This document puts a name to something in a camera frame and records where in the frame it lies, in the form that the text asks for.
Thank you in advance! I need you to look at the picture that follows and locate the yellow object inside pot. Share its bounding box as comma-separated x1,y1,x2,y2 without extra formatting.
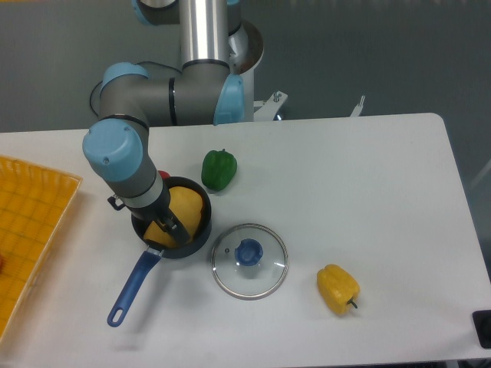
143,186,203,244

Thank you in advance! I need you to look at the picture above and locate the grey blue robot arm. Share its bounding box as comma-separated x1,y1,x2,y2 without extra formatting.
82,1,256,249

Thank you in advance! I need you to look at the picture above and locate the yellow plastic basket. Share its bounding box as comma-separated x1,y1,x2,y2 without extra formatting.
1,156,82,337

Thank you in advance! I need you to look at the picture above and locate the red object behind pot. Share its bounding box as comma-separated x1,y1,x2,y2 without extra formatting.
159,170,170,179

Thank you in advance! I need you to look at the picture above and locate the dark pot with blue handle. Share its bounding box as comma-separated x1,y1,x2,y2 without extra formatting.
107,176,212,327

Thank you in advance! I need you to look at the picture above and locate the yellow bell pepper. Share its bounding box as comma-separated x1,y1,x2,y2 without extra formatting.
316,264,361,316

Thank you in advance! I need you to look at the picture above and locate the glass lid with blue knob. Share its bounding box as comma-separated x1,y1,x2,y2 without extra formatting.
210,223,289,301

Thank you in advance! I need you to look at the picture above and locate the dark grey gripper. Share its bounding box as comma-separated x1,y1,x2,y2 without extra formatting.
107,179,193,248

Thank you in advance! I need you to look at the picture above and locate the black device at table edge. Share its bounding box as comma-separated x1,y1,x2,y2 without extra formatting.
472,310,491,350

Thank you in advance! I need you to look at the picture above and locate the green bell pepper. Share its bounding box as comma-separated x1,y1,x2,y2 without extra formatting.
201,149,238,192

